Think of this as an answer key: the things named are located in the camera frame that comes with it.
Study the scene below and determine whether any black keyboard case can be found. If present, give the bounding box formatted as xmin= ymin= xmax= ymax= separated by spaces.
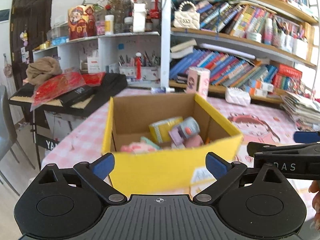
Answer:
xmin=8 ymin=73 xmax=129 ymax=118

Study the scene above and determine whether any pink cylindrical canister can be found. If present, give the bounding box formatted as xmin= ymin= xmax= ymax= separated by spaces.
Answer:
xmin=185 ymin=67 xmax=210 ymax=100

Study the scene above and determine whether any brown crumpled cloth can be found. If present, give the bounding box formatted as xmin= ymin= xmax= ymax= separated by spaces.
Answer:
xmin=26 ymin=56 xmax=62 ymax=86

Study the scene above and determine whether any white pen holder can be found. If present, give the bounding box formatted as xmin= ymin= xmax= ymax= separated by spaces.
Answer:
xmin=119 ymin=66 xmax=160 ymax=81

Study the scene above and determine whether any grey purple keychain toy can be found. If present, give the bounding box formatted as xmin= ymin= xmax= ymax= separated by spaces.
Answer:
xmin=169 ymin=117 xmax=200 ymax=146

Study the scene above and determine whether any orange white box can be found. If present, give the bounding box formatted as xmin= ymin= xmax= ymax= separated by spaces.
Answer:
xmin=244 ymin=86 xmax=268 ymax=97
xmin=248 ymin=79 xmax=274 ymax=93

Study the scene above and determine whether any white yellow bottle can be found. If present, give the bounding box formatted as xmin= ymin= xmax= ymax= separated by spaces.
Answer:
xmin=105 ymin=15 xmax=114 ymax=35

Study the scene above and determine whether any red boxed book set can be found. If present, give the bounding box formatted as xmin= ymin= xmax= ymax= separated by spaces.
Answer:
xmin=272 ymin=63 xmax=302 ymax=90

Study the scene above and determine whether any row of leaning books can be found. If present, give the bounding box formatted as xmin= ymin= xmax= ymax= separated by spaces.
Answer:
xmin=169 ymin=39 xmax=277 ymax=89

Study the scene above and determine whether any pink checkered cartoon tablecloth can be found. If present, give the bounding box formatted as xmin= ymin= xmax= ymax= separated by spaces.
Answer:
xmin=41 ymin=87 xmax=320 ymax=225

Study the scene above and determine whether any yellow tape roll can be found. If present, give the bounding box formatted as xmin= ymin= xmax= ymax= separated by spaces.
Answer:
xmin=149 ymin=116 xmax=183 ymax=144

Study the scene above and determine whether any teal crocodile toy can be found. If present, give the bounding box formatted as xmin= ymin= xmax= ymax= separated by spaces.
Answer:
xmin=140 ymin=137 xmax=162 ymax=150

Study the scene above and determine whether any red plastic packet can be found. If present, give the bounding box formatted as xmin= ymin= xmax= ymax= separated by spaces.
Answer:
xmin=31 ymin=71 xmax=105 ymax=111

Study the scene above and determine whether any yellow cardboard box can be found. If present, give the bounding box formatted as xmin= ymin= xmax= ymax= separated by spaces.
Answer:
xmin=102 ymin=93 xmax=243 ymax=196

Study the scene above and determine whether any orange white box lower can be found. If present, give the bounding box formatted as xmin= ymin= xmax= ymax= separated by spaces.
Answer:
xmin=244 ymin=86 xmax=268 ymax=97

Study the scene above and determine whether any white quilted pearl handbag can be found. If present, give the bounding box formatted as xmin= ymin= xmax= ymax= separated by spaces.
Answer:
xmin=173 ymin=1 xmax=200 ymax=30

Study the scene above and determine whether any orange white box upper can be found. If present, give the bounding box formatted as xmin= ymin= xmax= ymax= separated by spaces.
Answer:
xmin=248 ymin=79 xmax=274 ymax=93

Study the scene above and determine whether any red fortune god canister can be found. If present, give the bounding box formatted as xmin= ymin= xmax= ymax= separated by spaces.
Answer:
xmin=68 ymin=4 xmax=97 ymax=40

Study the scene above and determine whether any white quilted pouch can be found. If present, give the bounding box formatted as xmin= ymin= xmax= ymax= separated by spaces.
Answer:
xmin=225 ymin=87 xmax=251 ymax=107

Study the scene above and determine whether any stack of papers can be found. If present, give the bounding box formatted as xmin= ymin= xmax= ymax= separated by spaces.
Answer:
xmin=280 ymin=92 xmax=320 ymax=132

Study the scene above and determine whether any person's right hand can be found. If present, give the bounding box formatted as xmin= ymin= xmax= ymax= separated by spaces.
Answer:
xmin=309 ymin=180 xmax=320 ymax=231

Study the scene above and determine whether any white bookshelf frame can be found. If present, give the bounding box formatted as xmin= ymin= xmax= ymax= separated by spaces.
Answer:
xmin=32 ymin=0 xmax=320 ymax=106

